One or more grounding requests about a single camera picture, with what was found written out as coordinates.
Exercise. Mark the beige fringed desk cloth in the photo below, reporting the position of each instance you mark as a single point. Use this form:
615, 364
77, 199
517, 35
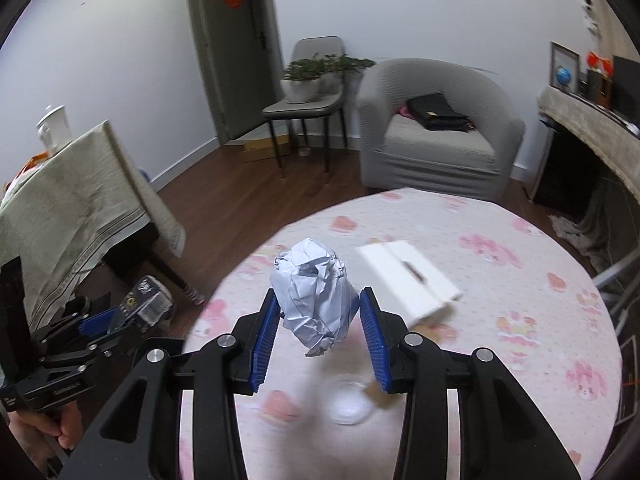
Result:
590, 120

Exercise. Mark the pink cloth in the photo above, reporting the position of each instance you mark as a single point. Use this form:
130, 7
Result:
404, 112

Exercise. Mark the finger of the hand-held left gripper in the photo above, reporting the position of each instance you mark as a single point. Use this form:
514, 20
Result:
70, 370
97, 322

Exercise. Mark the beige patterned tablecloth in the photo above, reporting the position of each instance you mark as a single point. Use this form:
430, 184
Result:
65, 200

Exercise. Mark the flat cardboard box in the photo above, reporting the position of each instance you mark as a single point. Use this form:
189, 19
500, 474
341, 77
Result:
265, 149

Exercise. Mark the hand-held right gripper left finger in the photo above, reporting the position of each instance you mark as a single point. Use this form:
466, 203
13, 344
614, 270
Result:
265, 345

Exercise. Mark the white kettle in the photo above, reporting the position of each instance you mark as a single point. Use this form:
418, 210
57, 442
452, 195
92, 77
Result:
54, 127

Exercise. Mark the white security camera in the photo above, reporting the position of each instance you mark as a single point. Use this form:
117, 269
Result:
590, 5

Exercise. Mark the picture frame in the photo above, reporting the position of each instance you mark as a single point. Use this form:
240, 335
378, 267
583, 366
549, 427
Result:
565, 55

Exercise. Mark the green plant in white pot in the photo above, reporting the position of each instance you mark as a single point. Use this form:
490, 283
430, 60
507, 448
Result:
300, 90
350, 62

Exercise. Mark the black monitor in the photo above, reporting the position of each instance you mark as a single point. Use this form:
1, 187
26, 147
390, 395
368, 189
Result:
627, 90

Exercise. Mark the beige curtain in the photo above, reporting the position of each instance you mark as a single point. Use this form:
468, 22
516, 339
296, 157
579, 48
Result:
612, 30

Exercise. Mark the small blue globe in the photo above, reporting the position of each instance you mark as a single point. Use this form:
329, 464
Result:
564, 78

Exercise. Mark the pink printed tablecloth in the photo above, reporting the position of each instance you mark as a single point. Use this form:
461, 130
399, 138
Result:
500, 310

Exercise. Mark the grey dining chair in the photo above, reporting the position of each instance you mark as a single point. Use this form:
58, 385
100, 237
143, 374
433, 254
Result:
320, 47

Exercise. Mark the grey armchair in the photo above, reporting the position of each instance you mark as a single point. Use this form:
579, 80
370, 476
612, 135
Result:
440, 160

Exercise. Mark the small red flags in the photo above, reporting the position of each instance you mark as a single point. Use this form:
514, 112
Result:
599, 61

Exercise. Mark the white paper ball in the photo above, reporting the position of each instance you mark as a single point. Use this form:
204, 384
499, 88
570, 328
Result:
312, 290

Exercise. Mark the orange snack bag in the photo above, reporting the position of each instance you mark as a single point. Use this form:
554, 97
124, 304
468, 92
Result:
30, 167

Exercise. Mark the white flat box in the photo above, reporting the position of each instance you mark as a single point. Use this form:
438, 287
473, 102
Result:
400, 270

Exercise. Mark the dark wooden table leg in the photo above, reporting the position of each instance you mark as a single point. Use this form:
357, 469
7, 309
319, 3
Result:
170, 272

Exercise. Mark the black bag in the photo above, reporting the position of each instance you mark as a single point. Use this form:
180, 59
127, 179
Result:
435, 110

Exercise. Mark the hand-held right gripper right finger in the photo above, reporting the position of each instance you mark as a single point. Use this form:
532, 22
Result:
375, 345

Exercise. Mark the person's left hand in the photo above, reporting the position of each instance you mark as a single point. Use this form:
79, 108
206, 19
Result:
35, 432

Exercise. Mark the brown wooden box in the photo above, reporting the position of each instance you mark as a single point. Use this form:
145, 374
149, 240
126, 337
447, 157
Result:
599, 89

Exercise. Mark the clear plastic lid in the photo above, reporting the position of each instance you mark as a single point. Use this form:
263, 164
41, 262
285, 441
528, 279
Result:
350, 402

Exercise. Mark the grey door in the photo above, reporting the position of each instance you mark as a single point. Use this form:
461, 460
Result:
235, 60

